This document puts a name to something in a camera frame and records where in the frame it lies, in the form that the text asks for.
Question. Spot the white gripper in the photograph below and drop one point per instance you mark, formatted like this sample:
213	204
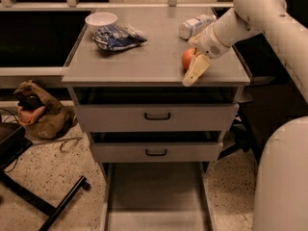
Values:
210	43

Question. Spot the red apple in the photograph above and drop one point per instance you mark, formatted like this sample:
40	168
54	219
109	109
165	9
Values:
187	57

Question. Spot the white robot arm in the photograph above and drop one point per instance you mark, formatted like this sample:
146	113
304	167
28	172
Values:
281	195

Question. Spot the grey drawer cabinet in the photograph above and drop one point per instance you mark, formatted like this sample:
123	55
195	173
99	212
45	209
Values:
153	138

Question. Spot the top grey drawer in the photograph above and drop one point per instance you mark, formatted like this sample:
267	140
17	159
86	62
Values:
155	118

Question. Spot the grey drawer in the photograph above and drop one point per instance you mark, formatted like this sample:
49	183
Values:
156	197
142	152
155	118

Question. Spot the middle grey drawer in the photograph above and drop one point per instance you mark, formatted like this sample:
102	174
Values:
142	152

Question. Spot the bottom grey drawer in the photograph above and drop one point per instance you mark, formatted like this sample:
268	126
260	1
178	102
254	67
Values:
156	197

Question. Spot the white plastic bottle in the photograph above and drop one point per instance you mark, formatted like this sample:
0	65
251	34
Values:
194	26

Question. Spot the blue chip bag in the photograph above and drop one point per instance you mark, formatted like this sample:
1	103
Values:
118	38

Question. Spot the black office chair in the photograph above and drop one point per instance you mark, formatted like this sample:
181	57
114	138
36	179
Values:
269	101

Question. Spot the white bowl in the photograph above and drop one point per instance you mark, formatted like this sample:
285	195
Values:
95	21

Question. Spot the brown bag on floor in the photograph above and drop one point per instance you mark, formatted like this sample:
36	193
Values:
41	114

